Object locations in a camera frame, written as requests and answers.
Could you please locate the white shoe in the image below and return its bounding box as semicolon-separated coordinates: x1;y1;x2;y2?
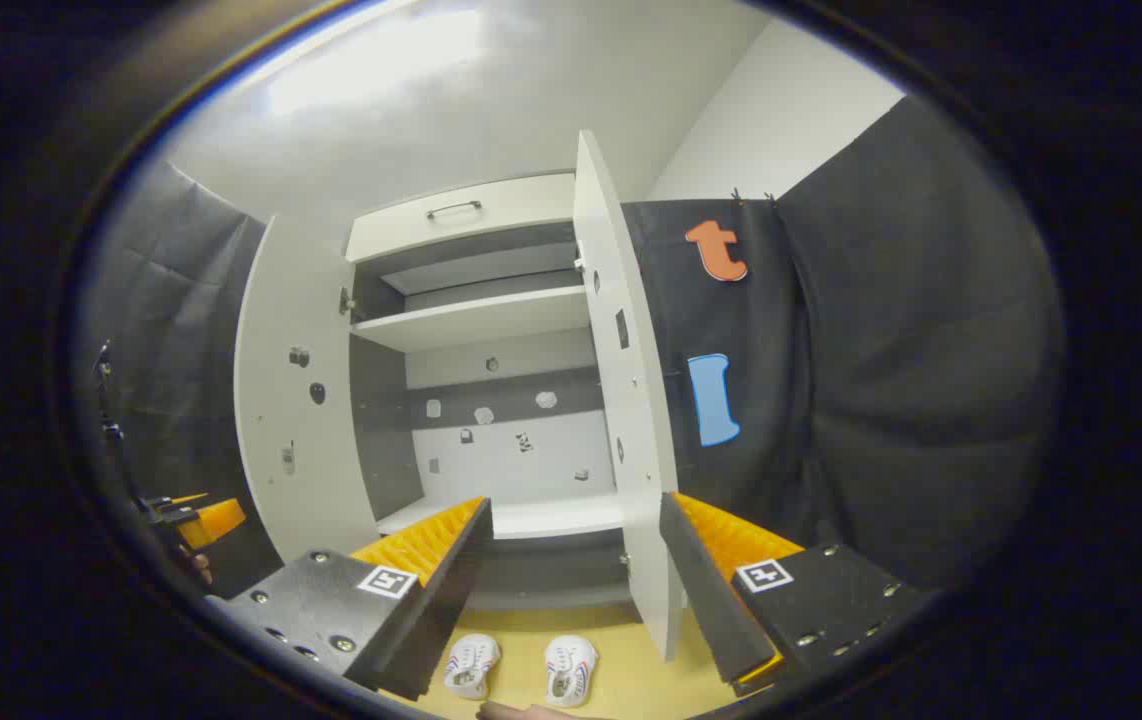
444;633;502;701
543;635;599;709

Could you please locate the white cabinet door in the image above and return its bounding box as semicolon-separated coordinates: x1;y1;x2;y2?
573;130;685;663
233;212;384;566

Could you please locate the white cabinet drawer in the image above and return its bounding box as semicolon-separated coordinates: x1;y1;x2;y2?
346;172;577;263

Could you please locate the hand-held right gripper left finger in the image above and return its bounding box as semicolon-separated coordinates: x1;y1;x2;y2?
206;497;494;701

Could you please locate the white shoe cabinet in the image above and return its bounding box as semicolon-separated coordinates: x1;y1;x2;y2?
344;172;637;613

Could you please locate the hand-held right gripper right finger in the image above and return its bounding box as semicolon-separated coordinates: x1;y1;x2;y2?
658;490;924;699

